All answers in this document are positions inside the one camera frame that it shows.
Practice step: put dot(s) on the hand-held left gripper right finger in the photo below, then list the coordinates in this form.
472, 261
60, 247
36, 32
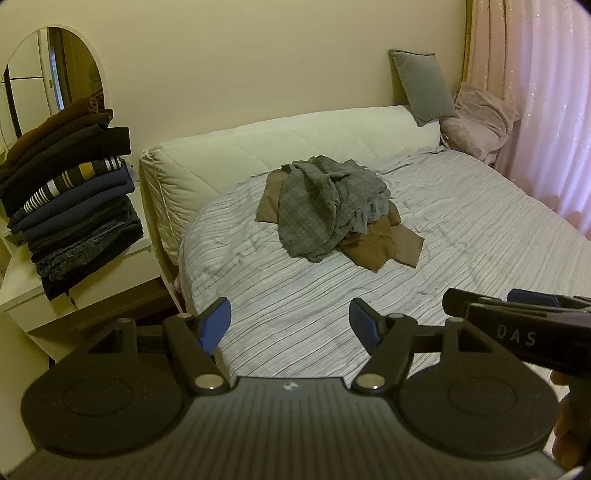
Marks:
362, 325

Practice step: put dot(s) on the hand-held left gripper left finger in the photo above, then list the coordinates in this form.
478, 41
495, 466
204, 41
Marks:
216, 323

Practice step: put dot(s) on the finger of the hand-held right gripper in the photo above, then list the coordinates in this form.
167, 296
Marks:
535, 296
466, 300

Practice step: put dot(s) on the grey checked pants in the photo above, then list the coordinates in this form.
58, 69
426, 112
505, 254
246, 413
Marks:
314, 212

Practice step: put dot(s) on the stack of dark folded clothes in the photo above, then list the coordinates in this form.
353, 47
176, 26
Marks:
78, 207

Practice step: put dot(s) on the person's right hand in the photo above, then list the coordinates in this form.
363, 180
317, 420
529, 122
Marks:
570, 415

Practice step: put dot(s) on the striped white bedspread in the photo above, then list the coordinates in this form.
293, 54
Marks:
300, 300

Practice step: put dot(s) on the brown garment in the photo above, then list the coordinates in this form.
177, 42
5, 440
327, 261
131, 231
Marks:
374, 249

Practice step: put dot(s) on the white padded headboard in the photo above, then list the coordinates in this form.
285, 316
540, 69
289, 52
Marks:
221, 152

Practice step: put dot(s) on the pink pillow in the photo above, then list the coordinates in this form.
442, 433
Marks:
480, 120

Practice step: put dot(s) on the white dresser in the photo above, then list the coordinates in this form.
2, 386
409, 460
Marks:
27, 304

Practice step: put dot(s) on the pink curtain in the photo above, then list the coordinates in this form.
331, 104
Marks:
545, 92

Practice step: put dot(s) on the grey pillow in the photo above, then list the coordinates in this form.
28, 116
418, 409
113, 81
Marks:
425, 87

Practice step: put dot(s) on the arched wall mirror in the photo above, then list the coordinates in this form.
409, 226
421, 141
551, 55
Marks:
37, 69

